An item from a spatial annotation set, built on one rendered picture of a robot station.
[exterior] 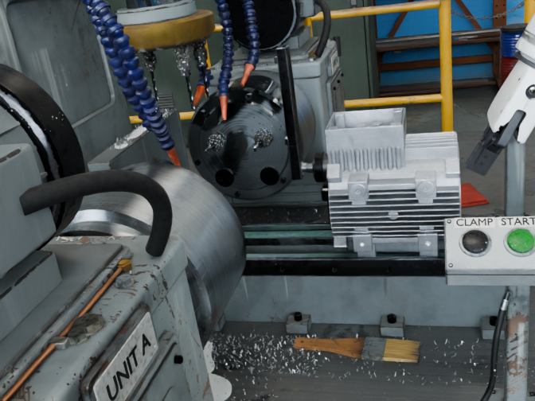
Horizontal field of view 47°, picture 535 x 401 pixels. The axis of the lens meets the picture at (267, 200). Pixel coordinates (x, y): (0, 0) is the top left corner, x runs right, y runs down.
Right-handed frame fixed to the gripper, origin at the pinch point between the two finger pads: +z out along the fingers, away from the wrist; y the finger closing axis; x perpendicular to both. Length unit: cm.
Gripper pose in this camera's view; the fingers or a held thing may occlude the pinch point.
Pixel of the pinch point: (481, 159)
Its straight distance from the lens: 96.8
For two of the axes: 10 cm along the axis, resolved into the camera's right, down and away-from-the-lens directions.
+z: -3.6, 8.1, 4.7
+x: -9.0, -4.3, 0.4
